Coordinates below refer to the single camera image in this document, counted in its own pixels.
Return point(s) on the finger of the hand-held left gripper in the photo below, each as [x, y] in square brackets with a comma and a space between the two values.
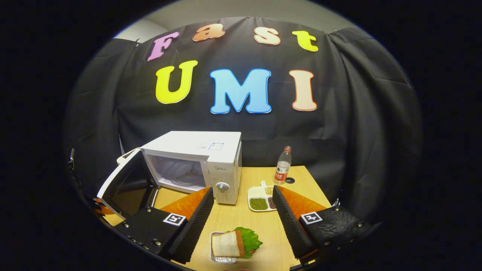
[101, 209]

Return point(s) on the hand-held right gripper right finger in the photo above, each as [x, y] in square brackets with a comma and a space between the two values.
[290, 226]

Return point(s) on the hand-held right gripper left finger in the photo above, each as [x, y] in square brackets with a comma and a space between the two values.
[196, 229]

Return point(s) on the bread and lettuce sandwich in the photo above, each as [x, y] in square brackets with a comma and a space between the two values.
[226, 244]

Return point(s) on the white microwave oven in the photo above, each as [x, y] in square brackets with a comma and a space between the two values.
[188, 143]

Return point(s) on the white divided dish with beans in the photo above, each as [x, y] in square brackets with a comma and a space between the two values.
[258, 203]

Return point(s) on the white power strip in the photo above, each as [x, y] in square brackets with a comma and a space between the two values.
[124, 156]

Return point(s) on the clear plastic water bottle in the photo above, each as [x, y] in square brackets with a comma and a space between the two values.
[282, 167]

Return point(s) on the black backdrop cloth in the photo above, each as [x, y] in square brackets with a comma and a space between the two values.
[339, 131]

